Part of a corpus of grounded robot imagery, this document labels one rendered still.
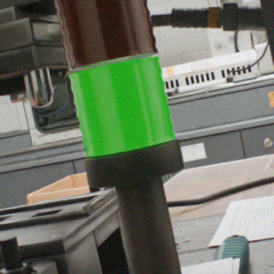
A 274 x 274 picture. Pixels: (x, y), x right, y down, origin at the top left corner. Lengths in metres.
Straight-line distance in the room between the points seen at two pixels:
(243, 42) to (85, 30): 5.34
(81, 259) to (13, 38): 0.17
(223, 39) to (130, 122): 5.36
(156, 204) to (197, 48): 6.74
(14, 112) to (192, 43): 2.31
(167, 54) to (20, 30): 6.66
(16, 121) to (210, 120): 1.69
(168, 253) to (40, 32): 0.26
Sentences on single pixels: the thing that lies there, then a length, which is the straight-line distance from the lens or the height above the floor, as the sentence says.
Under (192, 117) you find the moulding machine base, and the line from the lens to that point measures 5.06.
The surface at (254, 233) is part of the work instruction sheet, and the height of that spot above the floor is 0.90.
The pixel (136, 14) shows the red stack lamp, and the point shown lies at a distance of 0.25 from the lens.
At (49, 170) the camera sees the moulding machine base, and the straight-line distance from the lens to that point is 5.50.
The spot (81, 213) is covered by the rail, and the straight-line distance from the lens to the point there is 0.52.
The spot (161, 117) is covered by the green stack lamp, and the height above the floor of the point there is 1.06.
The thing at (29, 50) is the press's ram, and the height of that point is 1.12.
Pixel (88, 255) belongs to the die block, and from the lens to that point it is 0.49.
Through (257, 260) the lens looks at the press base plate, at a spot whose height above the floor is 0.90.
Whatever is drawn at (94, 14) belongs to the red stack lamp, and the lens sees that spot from 0.25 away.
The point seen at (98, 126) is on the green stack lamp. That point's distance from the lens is 0.25.
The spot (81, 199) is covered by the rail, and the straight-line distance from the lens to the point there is 0.60.
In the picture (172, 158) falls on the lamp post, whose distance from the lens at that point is 0.25.
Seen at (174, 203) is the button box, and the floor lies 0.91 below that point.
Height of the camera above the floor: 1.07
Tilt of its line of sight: 3 degrees down
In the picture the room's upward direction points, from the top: 12 degrees counter-clockwise
